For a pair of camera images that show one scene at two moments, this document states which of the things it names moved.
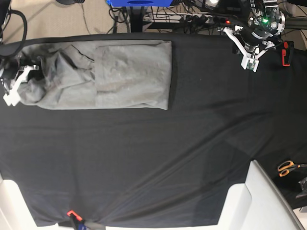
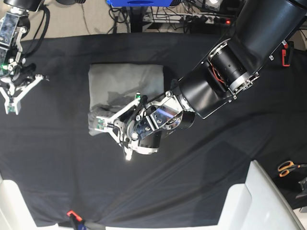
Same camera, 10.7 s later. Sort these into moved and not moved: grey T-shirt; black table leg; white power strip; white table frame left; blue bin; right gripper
Moved: right gripper; grey T-shirt
Not moved: blue bin; black table leg; white power strip; white table frame left
